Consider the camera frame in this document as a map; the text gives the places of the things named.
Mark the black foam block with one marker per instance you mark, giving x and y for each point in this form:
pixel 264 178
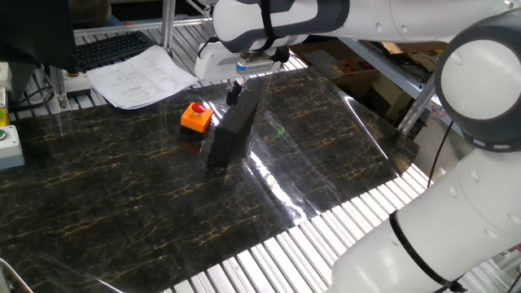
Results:
pixel 230 130

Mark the grey diagonal aluminium beam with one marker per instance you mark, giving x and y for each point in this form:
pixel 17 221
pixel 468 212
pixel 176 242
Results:
pixel 378 61

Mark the white plastic box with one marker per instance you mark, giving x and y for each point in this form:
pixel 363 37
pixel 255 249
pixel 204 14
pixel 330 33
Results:
pixel 5 75

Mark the slanted aluminium leg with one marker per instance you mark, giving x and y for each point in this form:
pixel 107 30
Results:
pixel 415 110

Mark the aluminium upright post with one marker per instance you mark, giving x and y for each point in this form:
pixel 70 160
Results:
pixel 167 24

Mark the white box with green button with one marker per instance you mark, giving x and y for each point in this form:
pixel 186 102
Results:
pixel 10 148

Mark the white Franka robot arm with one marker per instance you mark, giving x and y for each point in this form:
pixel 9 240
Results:
pixel 407 20

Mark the stack of white paper sheets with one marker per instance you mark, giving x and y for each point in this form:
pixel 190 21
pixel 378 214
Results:
pixel 140 77

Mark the orange box with red button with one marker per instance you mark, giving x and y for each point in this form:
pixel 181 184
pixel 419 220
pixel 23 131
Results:
pixel 195 120

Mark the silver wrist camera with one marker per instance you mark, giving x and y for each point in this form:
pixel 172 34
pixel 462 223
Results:
pixel 254 65

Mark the black marble pattern mat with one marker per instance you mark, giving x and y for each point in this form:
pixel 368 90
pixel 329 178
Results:
pixel 122 203

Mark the aluminium horizontal rail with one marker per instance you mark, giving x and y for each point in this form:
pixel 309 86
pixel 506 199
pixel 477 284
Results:
pixel 122 26

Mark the aluminium bracket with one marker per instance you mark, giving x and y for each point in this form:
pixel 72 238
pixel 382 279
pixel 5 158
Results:
pixel 59 91

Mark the black keyboard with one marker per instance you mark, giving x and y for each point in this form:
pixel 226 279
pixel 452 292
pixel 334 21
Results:
pixel 110 49

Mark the person in brown sweater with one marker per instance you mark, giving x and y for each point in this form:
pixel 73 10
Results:
pixel 91 10

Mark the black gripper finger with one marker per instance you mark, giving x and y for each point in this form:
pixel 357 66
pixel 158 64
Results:
pixel 234 95
pixel 240 83

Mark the black monitor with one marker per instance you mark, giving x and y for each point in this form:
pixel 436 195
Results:
pixel 32 32

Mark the yellow box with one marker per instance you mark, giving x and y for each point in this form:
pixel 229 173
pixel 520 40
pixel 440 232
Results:
pixel 3 118

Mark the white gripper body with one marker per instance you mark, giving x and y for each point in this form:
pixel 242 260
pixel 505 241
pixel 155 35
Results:
pixel 213 65

